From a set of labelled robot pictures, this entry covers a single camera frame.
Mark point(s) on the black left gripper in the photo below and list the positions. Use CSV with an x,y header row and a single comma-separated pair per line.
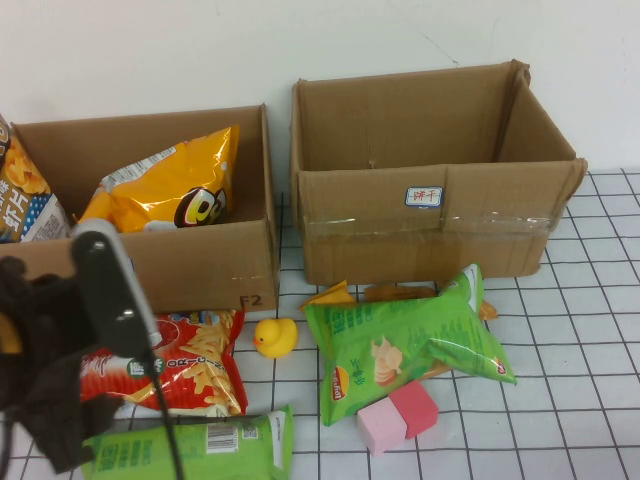
x,y
55,360

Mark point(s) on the red fries snack bag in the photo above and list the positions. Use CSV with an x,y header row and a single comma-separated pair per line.
x,y
200,360

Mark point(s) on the green bag with chip picture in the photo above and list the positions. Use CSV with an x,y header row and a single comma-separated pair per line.
x,y
380,335

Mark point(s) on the orange gold snack packet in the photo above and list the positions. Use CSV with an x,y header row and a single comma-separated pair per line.
x,y
489,310

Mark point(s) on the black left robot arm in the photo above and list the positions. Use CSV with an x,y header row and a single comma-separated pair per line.
x,y
30,300

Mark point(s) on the yellow gold snack packet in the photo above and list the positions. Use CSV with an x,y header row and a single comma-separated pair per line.
x,y
330,297

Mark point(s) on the shiny dark gold snack packet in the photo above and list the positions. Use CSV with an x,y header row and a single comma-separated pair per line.
x,y
400,291

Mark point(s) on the green bag with barcode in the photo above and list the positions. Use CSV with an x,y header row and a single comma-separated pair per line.
x,y
235,445

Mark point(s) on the white label on F2 box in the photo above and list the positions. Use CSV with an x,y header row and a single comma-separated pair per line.
x,y
131,266

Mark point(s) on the cardboard box with F2 print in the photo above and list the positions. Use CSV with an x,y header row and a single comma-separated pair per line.
x,y
200,270

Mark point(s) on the yellow rubber duck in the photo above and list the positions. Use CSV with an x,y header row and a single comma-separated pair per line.
x,y
277,337

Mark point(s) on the brown blue shrimp chip bag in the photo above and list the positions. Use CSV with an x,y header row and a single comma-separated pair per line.
x,y
25,200

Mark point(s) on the yellow orange chip bag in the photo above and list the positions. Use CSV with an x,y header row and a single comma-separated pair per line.
x,y
165,185

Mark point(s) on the light pink foam cube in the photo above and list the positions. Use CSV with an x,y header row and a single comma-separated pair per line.
x,y
380,430

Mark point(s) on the dark pink foam cube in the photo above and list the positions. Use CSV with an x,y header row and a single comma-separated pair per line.
x,y
417,407

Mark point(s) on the tall taped cardboard box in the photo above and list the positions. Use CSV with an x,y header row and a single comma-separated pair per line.
x,y
380,240

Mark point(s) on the white label on tall box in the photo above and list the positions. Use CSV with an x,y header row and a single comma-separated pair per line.
x,y
423,196

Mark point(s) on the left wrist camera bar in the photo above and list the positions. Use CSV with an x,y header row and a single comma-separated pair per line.
x,y
107,285

